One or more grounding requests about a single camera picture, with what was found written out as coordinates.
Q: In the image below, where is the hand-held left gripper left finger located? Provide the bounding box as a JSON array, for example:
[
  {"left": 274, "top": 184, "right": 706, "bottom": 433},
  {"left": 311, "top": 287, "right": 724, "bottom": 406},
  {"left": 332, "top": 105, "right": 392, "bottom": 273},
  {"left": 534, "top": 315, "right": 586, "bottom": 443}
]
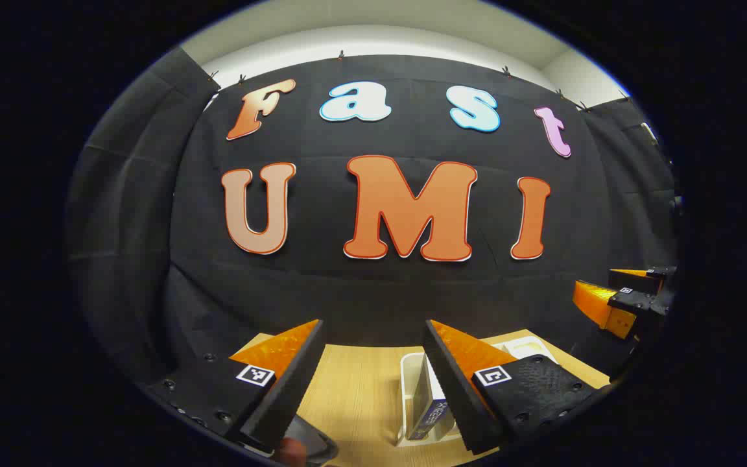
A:
[{"left": 144, "top": 319, "right": 326, "bottom": 455}]

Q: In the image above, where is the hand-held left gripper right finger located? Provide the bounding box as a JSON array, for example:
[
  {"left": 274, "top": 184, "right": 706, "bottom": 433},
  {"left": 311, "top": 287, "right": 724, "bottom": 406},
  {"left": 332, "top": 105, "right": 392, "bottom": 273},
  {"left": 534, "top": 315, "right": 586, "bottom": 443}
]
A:
[{"left": 421, "top": 319, "right": 611, "bottom": 455}]

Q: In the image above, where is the blue cover book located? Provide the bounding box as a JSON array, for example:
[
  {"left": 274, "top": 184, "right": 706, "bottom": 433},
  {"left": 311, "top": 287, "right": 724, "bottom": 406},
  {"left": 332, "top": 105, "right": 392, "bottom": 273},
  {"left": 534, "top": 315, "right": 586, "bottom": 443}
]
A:
[{"left": 410, "top": 370, "right": 456, "bottom": 442}]

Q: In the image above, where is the cream plastic bookshelf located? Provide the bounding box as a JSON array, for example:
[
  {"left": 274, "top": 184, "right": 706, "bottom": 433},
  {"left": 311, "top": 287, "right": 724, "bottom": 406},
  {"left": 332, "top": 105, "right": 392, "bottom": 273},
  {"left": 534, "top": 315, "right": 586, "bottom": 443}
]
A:
[{"left": 399, "top": 336, "right": 557, "bottom": 446}]

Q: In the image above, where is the black backdrop cloth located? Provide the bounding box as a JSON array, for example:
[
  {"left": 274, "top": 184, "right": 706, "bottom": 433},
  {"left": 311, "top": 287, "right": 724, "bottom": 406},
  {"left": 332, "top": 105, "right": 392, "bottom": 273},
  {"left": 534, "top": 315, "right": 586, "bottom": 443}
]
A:
[{"left": 65, "top": 47, "right": 680, "bottom": 396}]

